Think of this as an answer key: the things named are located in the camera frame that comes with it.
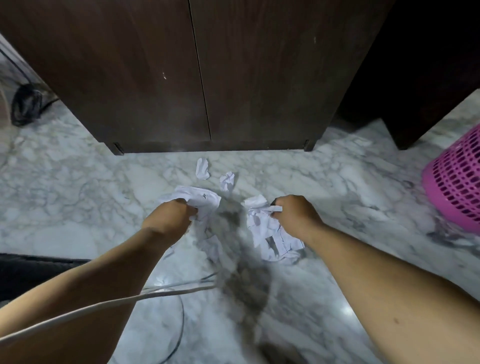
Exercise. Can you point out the person's left hand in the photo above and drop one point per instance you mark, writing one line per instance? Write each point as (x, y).
(168, 221)

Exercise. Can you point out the person's right hand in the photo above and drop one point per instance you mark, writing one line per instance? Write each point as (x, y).
(300, 217)

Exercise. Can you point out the paper sheet wad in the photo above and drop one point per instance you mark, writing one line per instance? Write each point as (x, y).
(204, 198)
(262, 228)

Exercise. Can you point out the white paper pile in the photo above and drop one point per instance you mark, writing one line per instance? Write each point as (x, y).
(202, 170)

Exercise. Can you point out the dark wooden cabinet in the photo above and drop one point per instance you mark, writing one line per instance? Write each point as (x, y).
(262, 75)

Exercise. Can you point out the person's left forearm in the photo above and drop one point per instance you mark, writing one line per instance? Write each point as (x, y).
(93, 277)

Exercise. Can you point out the person's right forearm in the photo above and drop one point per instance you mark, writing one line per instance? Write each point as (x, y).
(393, 292)

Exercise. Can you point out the pink plastic waste basket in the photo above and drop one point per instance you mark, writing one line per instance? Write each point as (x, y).
(457, 176)

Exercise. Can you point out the black patterned plastic stool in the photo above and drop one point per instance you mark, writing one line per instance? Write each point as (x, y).
(30, 273)

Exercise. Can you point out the black crumpled bag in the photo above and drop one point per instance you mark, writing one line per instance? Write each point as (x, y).
(26, 105)

